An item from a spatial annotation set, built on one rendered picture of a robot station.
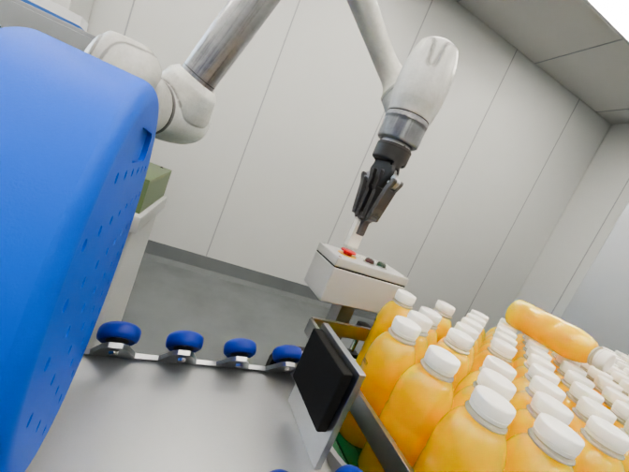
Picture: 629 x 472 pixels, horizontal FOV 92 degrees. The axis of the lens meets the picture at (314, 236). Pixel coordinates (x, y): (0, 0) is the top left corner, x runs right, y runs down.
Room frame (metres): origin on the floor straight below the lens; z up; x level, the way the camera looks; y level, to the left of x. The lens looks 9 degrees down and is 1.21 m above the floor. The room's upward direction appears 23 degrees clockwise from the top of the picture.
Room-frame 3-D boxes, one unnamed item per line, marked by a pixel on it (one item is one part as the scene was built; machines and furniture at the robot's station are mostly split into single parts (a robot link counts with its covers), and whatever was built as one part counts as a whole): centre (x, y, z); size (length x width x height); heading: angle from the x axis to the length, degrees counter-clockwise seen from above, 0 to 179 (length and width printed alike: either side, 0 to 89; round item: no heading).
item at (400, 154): (0.67, -0.08, 1.31); 0.08 x 0.07 x 0.09; 27
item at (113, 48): (0.75, 0.57, 1.25); 0.18 x 0.16 x 0.22; 171
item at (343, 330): (0.92, -0.77, 0.96); 1.60 x 0.01 x 0.03; 117
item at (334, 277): (0.69, -0.13, 1.05); 0.20 x 0.10 x 0.10; 117
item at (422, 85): (0.68, -0.08, 1.49); 0.13 x 0.11 x 0.16; 171
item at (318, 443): (0.34, -0.07, 0.99); 0.10 x 0.02 x 0.12; 27
